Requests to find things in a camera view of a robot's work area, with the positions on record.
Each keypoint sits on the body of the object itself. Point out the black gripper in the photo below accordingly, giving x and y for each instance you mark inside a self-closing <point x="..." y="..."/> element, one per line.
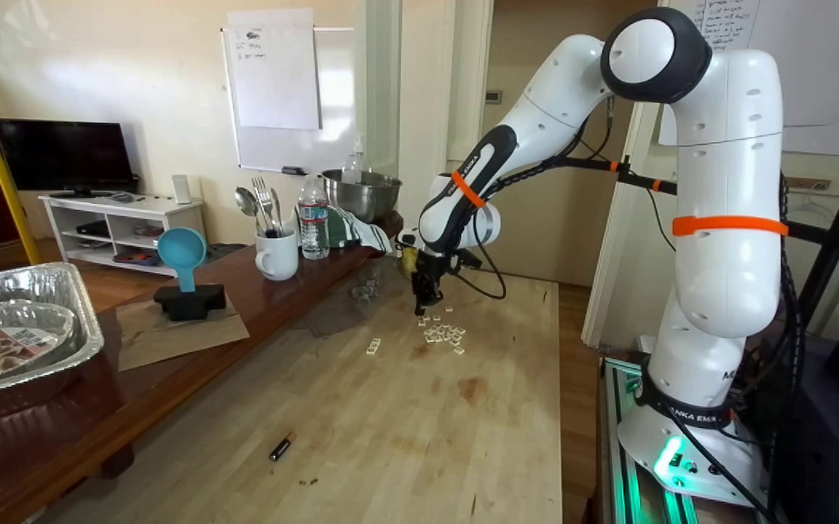
<point x="426" y="277"/>

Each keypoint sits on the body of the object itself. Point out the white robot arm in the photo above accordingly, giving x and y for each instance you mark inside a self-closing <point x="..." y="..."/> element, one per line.
<point x="726" y="227"/>

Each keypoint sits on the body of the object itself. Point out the single letter tile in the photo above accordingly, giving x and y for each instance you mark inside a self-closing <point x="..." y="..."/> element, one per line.
<point x="374" y="348"/>

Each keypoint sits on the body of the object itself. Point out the green striped dish towel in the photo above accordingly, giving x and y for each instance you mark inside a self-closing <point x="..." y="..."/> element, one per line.
<point x="349" y="231"/>

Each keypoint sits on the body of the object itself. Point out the steel mixing bowl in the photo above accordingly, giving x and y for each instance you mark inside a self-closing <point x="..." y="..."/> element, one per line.
<point x="370" y="199"/>

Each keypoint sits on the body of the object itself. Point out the clear plastic water bottle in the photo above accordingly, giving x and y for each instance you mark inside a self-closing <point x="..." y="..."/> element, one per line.
<point x="311" y="223"/>

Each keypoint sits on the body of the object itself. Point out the white ceramic mug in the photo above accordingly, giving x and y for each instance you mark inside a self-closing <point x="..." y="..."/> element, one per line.
<point x="276" y="255"/>

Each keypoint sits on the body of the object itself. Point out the blue scoop on black stand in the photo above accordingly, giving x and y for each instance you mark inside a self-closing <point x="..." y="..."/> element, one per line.
<point x="185" y="250"/>

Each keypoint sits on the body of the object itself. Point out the white whiteboard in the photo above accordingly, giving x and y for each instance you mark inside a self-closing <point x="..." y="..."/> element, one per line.
<point x="292" y="92"/>

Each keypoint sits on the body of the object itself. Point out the brown cardboard sheet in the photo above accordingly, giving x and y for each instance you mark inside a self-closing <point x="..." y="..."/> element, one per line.
<point x="148" y="335"/>

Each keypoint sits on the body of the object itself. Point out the white tv shelf unit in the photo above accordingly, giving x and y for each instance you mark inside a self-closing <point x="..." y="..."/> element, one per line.
<point x="118" y="231"/>

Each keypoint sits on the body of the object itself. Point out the black television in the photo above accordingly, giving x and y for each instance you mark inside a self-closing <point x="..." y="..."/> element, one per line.
<point x="67" y="154"/>

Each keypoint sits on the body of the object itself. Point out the aluminium foil tray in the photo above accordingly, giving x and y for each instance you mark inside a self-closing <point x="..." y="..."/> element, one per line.
<point x="46" y="325"/>

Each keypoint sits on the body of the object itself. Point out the yellow stick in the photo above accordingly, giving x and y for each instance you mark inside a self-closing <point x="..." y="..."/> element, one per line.
<point x="17" y="215"/>

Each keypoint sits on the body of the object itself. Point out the dark wooden side table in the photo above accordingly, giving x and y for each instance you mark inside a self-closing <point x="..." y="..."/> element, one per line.
<point x="85" y="421"/>

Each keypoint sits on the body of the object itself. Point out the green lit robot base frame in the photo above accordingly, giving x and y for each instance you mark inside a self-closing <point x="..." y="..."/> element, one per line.
<point x="662" y="472"/>

